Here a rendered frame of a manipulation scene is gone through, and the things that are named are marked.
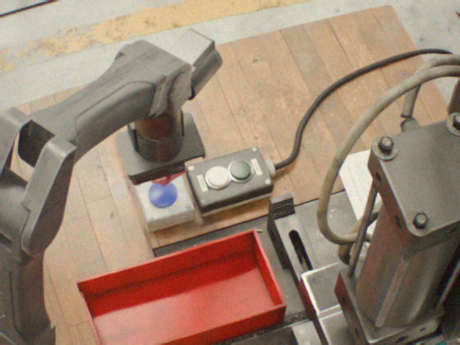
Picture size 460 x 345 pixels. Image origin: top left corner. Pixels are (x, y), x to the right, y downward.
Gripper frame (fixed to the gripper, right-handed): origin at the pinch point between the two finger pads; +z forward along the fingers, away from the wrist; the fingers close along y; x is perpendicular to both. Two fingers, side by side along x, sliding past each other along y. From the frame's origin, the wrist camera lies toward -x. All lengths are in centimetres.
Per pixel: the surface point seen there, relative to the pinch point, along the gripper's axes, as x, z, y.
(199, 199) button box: 2.4, 4.1, -4.1
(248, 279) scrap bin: 14.8, 6.4, -6.8
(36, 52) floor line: -102, 98, 11
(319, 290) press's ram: 28.2, -17.2, -9.8
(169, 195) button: 1.0, 3.2, -0.4
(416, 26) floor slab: -77, 99, -92
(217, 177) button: 0.5, 3.3, -7.3
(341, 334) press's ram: 35.5, -21.4, -9.2
